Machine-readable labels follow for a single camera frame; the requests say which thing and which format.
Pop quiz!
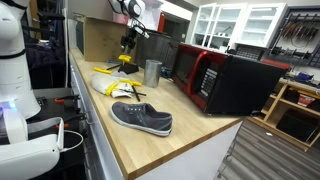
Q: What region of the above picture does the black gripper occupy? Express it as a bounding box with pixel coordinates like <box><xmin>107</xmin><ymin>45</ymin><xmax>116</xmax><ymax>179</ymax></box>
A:
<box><xmin>120</xmin><ymin>27</ymin><xmax>139</xmax><ymax>52</ymax></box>

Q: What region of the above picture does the black wedge tool stand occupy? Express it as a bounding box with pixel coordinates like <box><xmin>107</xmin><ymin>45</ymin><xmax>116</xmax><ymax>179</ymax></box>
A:
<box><xmin>117</xmin><ymin>61</ymin><xmax>140</xmax><ymax>75</ymax></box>

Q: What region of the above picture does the grey metal cylinder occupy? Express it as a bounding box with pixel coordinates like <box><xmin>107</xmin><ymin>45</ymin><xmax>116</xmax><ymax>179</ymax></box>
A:
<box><xmin>143</xmin><ymin>59</ymin><xmax>163</xmax><ymax>89</ymax></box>

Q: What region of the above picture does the large cardboard box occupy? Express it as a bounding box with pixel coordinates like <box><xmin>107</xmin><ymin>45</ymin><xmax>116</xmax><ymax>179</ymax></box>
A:
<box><xmin>75</xmin><ymin>14</ymin><xmax>139</xmax><ymax>63</ymax></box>

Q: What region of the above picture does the dark grey mesh panel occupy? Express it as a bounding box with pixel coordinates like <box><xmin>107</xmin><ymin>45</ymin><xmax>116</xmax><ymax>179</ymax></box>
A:
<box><xmin>134</xmin><ymin>29</ymin><xmax>182</xmax><ymax>70</ymax></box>

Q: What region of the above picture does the tall red object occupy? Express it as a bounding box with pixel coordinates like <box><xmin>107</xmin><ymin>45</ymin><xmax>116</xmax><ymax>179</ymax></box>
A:
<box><xmin>157</xmin><ymin>12</ymin><xmax>166</xmax><ymax>34</ymax></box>

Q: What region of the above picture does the white crumpled cloth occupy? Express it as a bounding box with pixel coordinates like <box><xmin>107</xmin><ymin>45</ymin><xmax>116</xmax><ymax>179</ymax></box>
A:
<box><xmin>90</xmin><ymin>73</ymin><xmax>134</xmax><ymax>99</ymax></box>

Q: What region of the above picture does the grey canvas sneaker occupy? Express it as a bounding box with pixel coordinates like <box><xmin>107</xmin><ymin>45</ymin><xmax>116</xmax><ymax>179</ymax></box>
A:
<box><xmin>109</xmin><ymin>101</ymin><xmax>174</xmax><ymax>137</ymax></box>

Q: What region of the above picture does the black clamp orange tip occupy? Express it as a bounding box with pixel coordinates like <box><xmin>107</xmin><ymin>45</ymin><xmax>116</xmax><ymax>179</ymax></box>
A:
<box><xmin>54</xmin><ymin>94</ymin><xmax>81</xmax><ymax>105</ymax></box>
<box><xmin>54</xmin><ymin>113</ymin><xmax>88</xmax><ymax>132</ymax></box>

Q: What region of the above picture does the red and black microwave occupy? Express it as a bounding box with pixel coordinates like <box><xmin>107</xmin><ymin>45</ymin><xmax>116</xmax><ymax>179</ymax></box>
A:
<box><xmin>171</xmin><ymin>42</ymin><xmax>288</xmax><ymax>116</ymax></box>

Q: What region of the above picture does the black parts drawer organizer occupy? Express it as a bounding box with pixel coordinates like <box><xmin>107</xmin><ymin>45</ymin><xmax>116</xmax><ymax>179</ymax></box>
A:
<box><xmin>234</xmin><ymin>44</ymin><xmax>268</xmax><ymax>62</ymax></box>

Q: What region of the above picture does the white glass-door cabinet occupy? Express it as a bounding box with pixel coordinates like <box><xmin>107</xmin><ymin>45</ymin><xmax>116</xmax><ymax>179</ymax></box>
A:
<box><xmin>190</xmin><ymin>2</ymin><xmax>288</xmax><ymax>51</ymax></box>

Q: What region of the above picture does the white drawer workbench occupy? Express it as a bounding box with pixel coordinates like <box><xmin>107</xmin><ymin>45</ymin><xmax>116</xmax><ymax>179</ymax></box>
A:
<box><xmin>68</xmin><ymin>48</ymin><xmax>244</xmax><ymax>180</ymax></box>

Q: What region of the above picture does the wooden shelf bench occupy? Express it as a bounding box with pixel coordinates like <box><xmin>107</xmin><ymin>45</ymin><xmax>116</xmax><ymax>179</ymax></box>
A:
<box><xmin>248</xmin><ymin>78</ymin><xmax>320</xmax><ymax>153</ymax></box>

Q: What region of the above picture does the black pegboard tool rack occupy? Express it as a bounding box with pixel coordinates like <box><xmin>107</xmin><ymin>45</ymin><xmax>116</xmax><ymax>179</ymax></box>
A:
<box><xmin>266</xmin><ymin>5</ymin><xmax>320</xmax><ymax>69</ymax></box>

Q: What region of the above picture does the small blue tool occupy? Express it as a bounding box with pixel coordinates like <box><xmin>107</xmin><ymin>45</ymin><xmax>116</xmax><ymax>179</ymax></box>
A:
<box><xmin>294</xmin><ymin>71</ymin><xmax>315</xmax><ymax>84</ymax></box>

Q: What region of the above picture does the red and white box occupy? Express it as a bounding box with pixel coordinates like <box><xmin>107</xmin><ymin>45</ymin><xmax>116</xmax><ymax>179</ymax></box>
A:
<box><xmin>297</xmin><ymin>93</ymin><xmax>316</xmax><ymax>108</ymax></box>

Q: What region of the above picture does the black storage bin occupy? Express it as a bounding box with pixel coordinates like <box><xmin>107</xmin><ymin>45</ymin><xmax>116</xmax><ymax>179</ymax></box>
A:
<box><xmin>275</xmin><ymin>109</ymin><xmax>320</xmax><ymax>143</ymax></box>

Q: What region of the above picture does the long yellow T-handle hex key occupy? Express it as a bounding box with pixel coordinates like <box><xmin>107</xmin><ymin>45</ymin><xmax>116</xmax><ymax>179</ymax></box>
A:
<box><xmin>93</xmin><ymin>63</ymin><xmax>123</xmax><ymax>75</ymax></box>

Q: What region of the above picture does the white cable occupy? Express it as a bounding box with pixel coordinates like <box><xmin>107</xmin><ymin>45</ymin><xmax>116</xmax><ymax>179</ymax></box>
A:
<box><xmin>59</xmin><ymin>129</ymin><xmax>85</xmax><ymax>153</ymax></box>

